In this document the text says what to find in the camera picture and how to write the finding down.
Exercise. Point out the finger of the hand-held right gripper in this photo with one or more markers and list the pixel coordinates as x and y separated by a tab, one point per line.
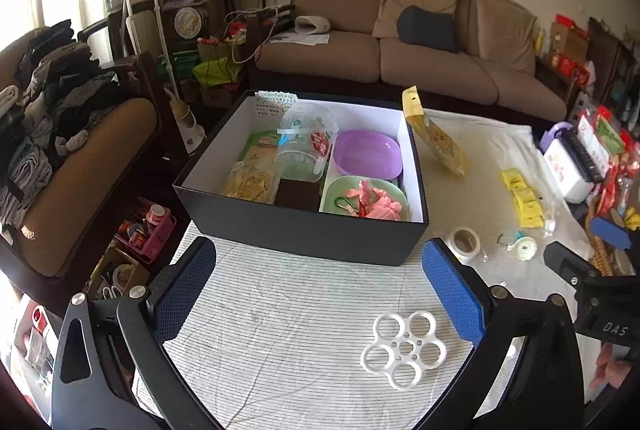
612	234
570	265

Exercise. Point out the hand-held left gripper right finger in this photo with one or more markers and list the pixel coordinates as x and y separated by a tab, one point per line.
452	292

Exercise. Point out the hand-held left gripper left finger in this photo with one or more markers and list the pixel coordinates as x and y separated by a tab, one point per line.
185	290

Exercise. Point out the black storage box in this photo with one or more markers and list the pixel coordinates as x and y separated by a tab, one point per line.
300	237

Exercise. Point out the striped white desktop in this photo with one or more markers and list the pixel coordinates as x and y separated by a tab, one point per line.
300	310

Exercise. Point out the person's right hand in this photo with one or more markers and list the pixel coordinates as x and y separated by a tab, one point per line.
609	366

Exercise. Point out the wicker basket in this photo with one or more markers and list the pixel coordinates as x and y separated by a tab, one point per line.
602	260

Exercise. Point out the small round white dispenser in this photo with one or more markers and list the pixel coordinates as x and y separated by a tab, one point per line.
524	250

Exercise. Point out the clear tape roll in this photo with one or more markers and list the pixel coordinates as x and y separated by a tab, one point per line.
462	242

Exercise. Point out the yellow napkin packets row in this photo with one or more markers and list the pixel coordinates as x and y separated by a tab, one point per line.
550	215

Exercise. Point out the small yellow packet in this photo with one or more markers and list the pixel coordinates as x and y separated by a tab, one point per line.
530	210
526	196
532	221
512	179

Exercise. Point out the pink plastic basket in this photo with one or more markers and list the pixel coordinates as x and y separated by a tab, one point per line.
150	235

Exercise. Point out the cardboard box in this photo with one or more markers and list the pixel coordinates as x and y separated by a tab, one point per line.
120	275

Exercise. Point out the white tissue box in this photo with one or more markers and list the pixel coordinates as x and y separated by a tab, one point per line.
562	169

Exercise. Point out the black remote control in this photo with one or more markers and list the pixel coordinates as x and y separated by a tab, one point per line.
582	154

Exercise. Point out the pile of red snack bags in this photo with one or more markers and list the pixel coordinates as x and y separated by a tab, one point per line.
607	134

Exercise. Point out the pink clips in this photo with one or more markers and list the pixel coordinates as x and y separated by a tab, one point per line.
380	205

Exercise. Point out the clear noodle snack packet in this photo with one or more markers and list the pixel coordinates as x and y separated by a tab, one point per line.
247	185

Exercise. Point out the green carabiner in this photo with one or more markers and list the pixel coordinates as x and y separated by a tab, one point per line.
342	205

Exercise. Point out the brown square pad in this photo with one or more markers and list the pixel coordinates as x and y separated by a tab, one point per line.
297	195

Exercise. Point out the wooden armchair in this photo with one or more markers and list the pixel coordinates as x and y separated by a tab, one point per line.
90	169

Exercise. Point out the yellow snack bag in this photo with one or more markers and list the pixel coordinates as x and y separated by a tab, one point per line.
437	139

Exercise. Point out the green plastic bowl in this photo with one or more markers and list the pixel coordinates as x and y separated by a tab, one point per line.
332	192

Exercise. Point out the green label snack packet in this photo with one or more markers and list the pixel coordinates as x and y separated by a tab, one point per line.
257	149

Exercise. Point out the purple plastic bowl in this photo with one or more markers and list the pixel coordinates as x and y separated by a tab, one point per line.
367	152

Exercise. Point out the clear plastic cup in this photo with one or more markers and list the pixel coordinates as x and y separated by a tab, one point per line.
300	149

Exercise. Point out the wooden shelf unit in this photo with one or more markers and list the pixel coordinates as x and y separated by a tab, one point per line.
575	49

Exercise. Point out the white lace trim card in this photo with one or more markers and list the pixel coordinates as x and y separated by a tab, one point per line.
272	102

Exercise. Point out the green bag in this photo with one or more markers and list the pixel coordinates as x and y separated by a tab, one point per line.
215	72

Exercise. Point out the pile of clothes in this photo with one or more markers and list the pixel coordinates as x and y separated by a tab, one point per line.
60	84

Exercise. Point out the blue cushion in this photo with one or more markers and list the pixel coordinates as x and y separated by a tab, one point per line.
427	29

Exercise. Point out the round biscuit tin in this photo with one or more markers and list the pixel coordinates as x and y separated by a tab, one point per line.
190	22

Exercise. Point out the brown sofa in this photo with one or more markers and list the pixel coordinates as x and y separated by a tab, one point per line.
320	52

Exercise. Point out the white papers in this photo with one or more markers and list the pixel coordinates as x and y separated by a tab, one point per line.
295	38

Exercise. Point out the white massager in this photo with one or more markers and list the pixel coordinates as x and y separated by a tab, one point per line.
312	24

